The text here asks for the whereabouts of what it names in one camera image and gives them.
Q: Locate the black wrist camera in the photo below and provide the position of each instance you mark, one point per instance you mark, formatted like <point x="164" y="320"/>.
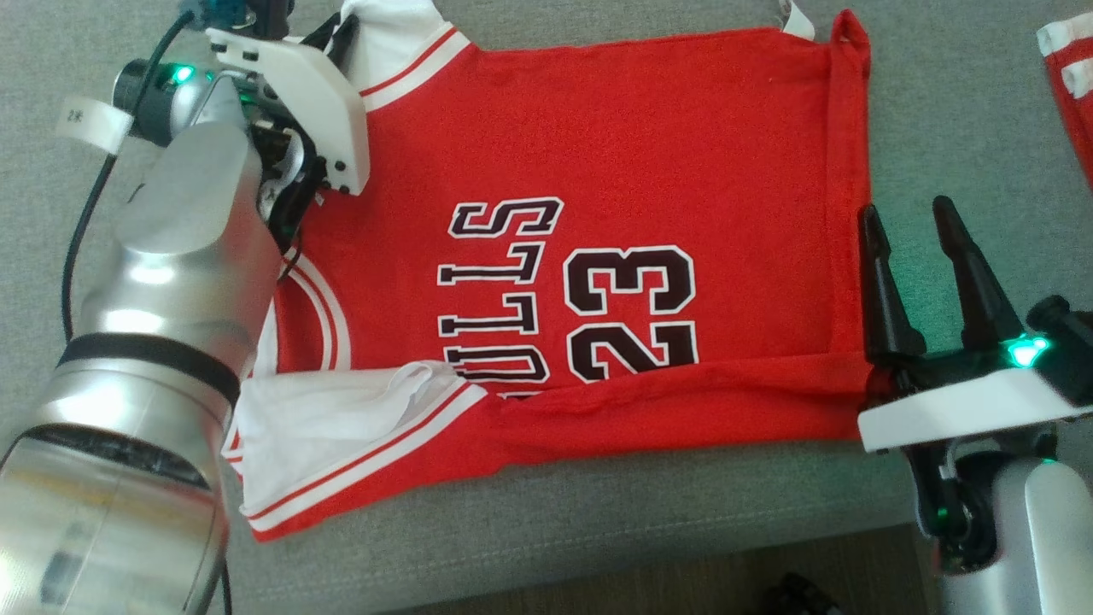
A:
<point x="271" y="15"/>
<point x="1067" y="333"/>

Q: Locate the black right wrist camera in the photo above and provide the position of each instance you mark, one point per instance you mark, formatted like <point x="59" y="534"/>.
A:
<point x="1067" y="333"/>

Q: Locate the red Bulls 23 jersey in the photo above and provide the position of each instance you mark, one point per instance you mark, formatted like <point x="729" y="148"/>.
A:
<point x="598" y="128"/>

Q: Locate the large grey sofa chaise cushion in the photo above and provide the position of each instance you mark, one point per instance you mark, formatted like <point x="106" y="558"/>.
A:
<point x="939" y="102"/>

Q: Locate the red Bulls 23 shorts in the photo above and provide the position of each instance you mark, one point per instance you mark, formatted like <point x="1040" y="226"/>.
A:
<point x="1072" y="94"/>

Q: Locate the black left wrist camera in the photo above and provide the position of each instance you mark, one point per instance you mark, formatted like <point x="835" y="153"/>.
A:
<point x="271" y="15"/>

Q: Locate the blue left camera plug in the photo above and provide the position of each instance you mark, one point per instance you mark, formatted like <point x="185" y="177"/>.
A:
<point x="224" y="10"/>

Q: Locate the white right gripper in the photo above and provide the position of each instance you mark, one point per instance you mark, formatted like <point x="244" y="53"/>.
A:
<point x="956" y="410"/>

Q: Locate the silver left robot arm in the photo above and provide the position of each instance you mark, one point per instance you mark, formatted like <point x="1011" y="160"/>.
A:
<point x="162" y="282"/>

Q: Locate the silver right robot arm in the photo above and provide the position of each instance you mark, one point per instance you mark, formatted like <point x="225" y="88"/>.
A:
<point x="1042" y="547"/>

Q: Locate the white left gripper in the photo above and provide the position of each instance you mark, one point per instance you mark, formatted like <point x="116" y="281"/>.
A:
<point x="307" y="102"/>

